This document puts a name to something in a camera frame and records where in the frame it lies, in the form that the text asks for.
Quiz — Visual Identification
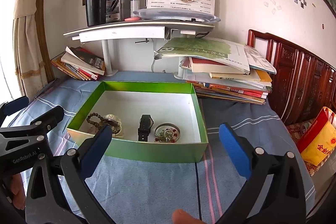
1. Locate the red yellow gift bag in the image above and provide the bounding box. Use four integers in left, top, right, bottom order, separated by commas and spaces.
297, 107, 335, 166

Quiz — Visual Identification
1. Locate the black thermos cup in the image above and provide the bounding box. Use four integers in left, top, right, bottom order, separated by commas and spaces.
85, 0, 106, 27

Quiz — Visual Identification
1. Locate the beige curtain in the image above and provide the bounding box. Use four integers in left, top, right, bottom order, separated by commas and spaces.
13, 0, 47, 99

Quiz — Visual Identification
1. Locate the green cardboard box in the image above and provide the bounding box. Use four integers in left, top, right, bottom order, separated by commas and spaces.
67, 81, 209, 163

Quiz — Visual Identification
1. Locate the left stack of books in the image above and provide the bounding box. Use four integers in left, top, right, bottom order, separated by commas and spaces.
51, 47, 105, 81

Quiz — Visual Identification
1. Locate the blue striped bed sheet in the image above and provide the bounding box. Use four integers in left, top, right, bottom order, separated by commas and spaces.
9, 79, 315, 223

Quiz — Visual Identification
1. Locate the right hand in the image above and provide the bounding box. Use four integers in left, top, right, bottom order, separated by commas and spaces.
172, 209, 205, 224

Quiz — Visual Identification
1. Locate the right stack of books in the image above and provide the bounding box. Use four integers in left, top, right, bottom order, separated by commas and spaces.
154, 38, 277, 105

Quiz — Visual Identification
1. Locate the stack of books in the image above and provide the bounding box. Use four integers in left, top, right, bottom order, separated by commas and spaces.
154, 38, 277, 105
51, 47, 105, 81

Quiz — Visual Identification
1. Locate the red wooden headboard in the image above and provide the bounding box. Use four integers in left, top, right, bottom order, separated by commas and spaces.
247, 30, 335, 125

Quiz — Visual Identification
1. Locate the black wrist watch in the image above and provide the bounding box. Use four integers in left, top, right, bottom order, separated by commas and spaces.
138, 114, 154, 142

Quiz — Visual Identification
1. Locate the small white spray bottle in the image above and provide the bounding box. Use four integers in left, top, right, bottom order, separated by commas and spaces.
130, 0, 139, 17

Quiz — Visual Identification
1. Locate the white wrist watch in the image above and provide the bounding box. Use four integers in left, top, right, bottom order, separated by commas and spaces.
103, 114, 123, 139

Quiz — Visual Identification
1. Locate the silver metal bangle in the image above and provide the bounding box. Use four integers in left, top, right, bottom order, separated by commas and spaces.
154, 123, 181, 143

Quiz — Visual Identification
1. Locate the left hand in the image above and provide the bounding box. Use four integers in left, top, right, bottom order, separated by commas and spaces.
10, 173, 26, 210

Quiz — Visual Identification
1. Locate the black cable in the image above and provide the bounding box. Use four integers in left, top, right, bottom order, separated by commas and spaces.
194, 161, 203, 221

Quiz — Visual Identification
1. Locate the white desk shelf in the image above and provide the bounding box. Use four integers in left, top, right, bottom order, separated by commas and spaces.
63, 20, 215, 76

